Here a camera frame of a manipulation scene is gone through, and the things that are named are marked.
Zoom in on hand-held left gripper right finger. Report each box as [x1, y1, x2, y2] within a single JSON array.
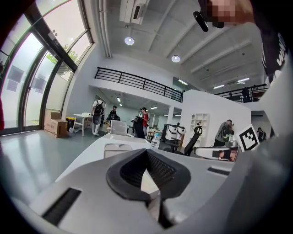
[[146, 148, 236, 232]]

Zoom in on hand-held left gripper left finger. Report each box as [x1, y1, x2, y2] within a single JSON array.
[[29, 148, 166, 234]]

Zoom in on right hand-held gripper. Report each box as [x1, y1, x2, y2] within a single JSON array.
[[194, 124, 260, 162]]

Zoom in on large cardboard box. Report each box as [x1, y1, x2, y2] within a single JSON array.
[[43, 118, 68, 138]]

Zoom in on small cardboard box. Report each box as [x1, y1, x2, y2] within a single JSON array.
[[45, 109, 62, 121]]

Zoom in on person's right hand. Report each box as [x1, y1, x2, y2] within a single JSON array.
[[219, 149, 237, 162]]

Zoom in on black mesh-back office chair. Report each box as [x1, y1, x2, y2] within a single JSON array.
[[183, 126, 203, 156]]

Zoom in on white shelf unit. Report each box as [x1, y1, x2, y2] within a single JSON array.
[[190, 113, 210, 147]]

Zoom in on white and black equipment case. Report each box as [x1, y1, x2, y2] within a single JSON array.
[[163, 124, 177, 141], [176, 125, 186, 141]]

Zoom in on clear water bottle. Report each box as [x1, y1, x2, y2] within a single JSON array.
[[151, 133, 161, 149]]

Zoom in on white office chair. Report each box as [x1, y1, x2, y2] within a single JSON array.
[[110, 120, 128, 137]]

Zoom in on white folding table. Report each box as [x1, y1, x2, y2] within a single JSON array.
[[72, 113, 92, 137]]

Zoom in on black bin with yellow lid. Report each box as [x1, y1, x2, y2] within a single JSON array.
[[66, 117, 76, 131]]

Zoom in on black balcony railing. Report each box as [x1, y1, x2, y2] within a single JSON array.
[[94, 67, 184, 104]]

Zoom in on person's black printed shirt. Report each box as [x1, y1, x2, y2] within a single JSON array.
[[250, 0, 293, 86]]

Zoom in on person's head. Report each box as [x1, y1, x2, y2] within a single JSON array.
[[198, 0, 255, 29]]

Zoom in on white ceiling air conditioner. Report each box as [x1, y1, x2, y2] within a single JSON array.
[[119, 0, 150, 25]]

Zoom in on black head-worn camera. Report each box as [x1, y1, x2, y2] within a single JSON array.
[[193, 11, 210, 32]]

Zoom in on black-framed glass window wall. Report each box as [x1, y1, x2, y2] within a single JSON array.
[[0, 0, 95, 136]]

